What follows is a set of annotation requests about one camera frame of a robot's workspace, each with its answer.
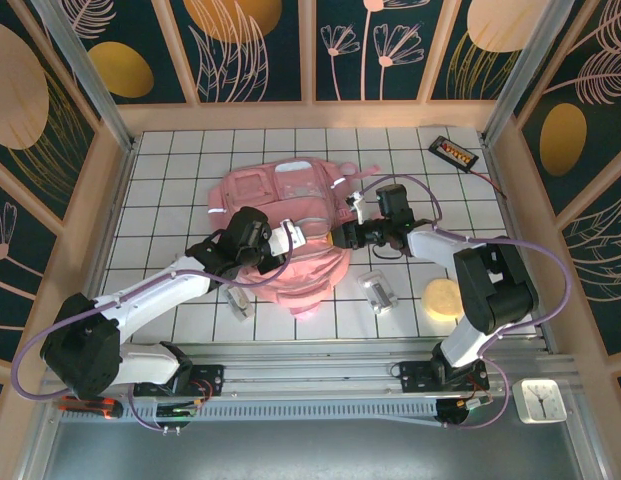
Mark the round yellow sponge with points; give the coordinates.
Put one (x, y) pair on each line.
(442, 300)

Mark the orange black utility knife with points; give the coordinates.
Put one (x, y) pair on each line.
(100, 407)

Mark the clear pack with white stapler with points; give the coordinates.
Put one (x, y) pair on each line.
(377, 292)

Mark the small circuit board green light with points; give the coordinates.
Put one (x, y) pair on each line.
(177, 411)
(472, 404)

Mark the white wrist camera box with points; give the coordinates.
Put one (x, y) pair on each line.
(359, 210)
(280, 240)

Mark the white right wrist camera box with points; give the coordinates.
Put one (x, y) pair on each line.
(359, 210)

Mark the aluminium corner post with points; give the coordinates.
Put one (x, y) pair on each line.
(90, 75)
(520, 70)

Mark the aluminium side rail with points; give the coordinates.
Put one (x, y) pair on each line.
(511, 215)
(119, 190)

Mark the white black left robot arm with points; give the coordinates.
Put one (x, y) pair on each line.
(155, 295)

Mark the clear pack with small tool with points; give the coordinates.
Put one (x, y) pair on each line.
(237, 302)

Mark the white square alarm clock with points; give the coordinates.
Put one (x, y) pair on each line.
(540, 400)

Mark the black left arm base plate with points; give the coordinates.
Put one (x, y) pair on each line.
(212, 375)

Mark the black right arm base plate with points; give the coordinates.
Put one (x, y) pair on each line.
(412, 375)

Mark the black charger with red strip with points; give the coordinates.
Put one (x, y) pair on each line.
(452, 152)

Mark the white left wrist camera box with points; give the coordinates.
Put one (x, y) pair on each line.
(280, 240)

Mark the pink backpack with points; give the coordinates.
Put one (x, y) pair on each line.
(300, 200)

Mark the aluminium front rail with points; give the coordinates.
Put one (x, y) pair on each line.
(310, 372)

